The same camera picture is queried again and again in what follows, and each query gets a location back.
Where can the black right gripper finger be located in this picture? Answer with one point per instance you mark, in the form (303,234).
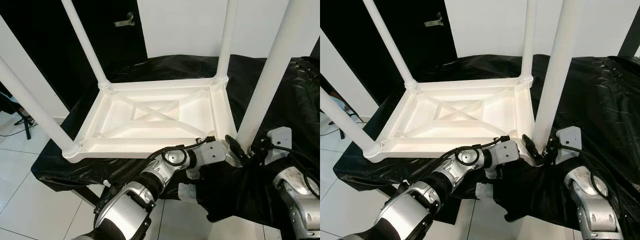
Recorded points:
(237,149)
(531,149)

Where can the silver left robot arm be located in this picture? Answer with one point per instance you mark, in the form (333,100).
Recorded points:
(457,167)
(165,167)

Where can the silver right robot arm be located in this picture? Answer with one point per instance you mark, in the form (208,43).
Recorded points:
(297,192)
(590,195)

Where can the black plastic cover sheet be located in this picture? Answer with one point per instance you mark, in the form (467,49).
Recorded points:
(295,100)
(600,100)

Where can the black tripod stand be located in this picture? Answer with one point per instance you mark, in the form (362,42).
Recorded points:
(343,132)
(27,127)

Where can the black door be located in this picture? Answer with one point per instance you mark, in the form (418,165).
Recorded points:
(350,30)
(125,55)

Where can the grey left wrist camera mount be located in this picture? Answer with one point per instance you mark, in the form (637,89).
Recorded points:
(210,152)
(502,151)

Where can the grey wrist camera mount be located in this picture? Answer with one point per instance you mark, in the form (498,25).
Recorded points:
(210,152)
(570,139)
(502,151)
(280,140)

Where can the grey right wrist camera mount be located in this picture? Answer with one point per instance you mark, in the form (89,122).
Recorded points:
(570,139)
(280,140)

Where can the black wall pillar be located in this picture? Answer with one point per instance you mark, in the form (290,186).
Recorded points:
(631,47)
(316,47)

